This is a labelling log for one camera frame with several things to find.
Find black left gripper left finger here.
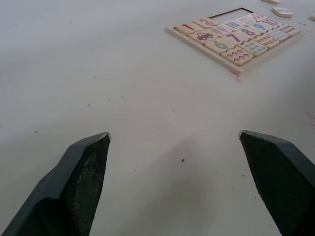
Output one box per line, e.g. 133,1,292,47
0,132,112,236

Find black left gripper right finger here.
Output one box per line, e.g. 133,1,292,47
239,130,315,236

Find wooden number puzzle board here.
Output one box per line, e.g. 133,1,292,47
165,7,302,74

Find green number 6 tile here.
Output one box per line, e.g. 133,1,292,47
204,39,237,56

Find purple number 7 tile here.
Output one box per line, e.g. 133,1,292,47
221,32,251,46

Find dark number 8 tile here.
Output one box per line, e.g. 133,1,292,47
235,27,263,39

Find blue number 9 tile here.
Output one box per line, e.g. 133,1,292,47
248,22,274,33

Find red number 10 tile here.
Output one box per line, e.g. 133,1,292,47
260,18,284,28

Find loose blue number tile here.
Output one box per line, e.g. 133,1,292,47
272,7,294,18

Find pink number 2 tile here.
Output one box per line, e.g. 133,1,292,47
192,17,220,29

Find red number 1 tile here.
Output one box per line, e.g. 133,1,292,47
175,22,204,36

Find red mushrooms picture tile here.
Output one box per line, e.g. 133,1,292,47
220,48,254,66

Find blue drops picture tile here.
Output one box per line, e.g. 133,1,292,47
238,40,268,58

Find red dots picture tile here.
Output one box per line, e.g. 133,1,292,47
252,34,280,50

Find blue waves picture tile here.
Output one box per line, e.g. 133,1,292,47
265,29,290,42

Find dark dots picture tile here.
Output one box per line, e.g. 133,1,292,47
276,24,300,37

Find ice cream picture tile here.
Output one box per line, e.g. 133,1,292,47
206,25,233,38

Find blue stripes picture tile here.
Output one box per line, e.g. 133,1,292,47
220,20,246,31

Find pale drops picture tile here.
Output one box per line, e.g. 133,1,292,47
233,16,257,26

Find red car picture tile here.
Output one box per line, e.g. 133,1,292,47
189,30,219,45

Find red leaves picture tile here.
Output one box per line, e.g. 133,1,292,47
246,12,268,22

